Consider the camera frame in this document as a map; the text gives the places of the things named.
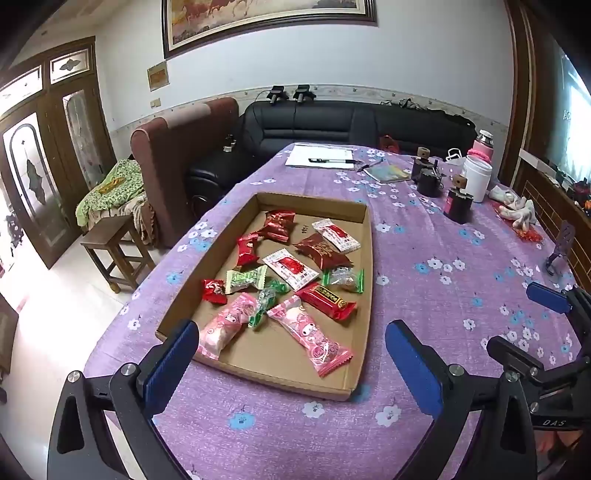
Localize pink sleeved thermos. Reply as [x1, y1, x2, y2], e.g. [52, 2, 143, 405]
[467, 130, 495, 160]

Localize red black toy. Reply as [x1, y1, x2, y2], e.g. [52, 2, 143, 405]
[570, 178, 591, 206]

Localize small framed wall plaque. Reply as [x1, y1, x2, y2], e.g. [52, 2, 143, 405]
[147, 61, 170, 92]

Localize brown fringed blanket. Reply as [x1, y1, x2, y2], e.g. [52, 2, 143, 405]
[131, 191, 158, 245]

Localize bright red twisted candy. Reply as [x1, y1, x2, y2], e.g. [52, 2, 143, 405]
[236, 232, 262, 267]

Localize white plastic jar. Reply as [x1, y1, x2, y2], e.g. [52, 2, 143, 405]
[462, 155, 492, 203]

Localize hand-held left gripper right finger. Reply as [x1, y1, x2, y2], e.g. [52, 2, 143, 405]
[385, 319, 539, 480]

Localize colourful cover notebook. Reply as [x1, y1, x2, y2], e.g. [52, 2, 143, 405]
[363, 164, 413, 183]

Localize shallow cardboard tray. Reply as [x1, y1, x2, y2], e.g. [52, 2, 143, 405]
[156, 191, 374, 401]

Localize pale green white candy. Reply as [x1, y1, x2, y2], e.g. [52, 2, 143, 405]
[226, 265, 269, 294]

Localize green patterned blanket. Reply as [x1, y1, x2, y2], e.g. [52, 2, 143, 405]
[76, 159, 148, 227]

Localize framed horse painting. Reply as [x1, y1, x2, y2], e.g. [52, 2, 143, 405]
[161, 0, 378, 60]

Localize grey phone stand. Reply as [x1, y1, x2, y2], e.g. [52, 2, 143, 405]
[545, 222, 577, 277]

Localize wooden glass-panel door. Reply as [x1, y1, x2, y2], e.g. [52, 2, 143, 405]
[0, 36, 116, 271]

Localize red rectangular snack packet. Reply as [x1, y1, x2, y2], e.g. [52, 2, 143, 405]
[295, 283, 358, 321]

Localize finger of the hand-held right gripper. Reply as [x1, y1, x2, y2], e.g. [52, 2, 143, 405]
[487, 336, 577, 385]
[526, 282, 591, 333]

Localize wooden stool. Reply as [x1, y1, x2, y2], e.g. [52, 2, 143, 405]
[81, 215, 157, 294]

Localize large dark red snack packet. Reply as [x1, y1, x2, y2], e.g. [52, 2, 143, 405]
[294, 232, 354, 271]

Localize black leather sofa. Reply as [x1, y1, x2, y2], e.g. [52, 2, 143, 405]
[187, 99, 478, 220]

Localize pink cartoon snack packet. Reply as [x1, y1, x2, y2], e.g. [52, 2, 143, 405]
[194, 292, 259, 363]
[267, 296, 354, 378]

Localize bright window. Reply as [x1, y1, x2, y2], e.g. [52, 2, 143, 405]
[545, 41, 591, 185]

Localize wooden brick-pattern cabinet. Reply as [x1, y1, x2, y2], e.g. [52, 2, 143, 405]
[512, 150, 591, 287]

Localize small red candy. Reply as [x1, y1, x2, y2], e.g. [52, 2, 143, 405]
[201, 278, 228, 305]

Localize black cloth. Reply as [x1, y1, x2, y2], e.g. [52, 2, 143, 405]
[416, 108, 478, 139]

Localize brown armchair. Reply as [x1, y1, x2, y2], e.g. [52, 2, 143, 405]
[130, 97, 240, 247]

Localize dark red twisted candy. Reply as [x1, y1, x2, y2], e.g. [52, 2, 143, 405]
[257, 210, 296, 244]

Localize clear green-ended candy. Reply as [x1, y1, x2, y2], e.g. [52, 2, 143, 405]
[322, 268, 365, 294]

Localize white red-label snack packet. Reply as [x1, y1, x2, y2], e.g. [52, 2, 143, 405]
[262, 248, 320, 292]
[312, 219, 361, 253]

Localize white paper sheets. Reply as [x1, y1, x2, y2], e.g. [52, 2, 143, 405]
[285, 143, 365, 168]

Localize red foil packet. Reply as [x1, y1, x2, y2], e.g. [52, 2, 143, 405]
[492, 203, 544, 243]

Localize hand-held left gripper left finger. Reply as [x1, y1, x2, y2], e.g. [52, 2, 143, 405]
[47, 319, 200, 480]

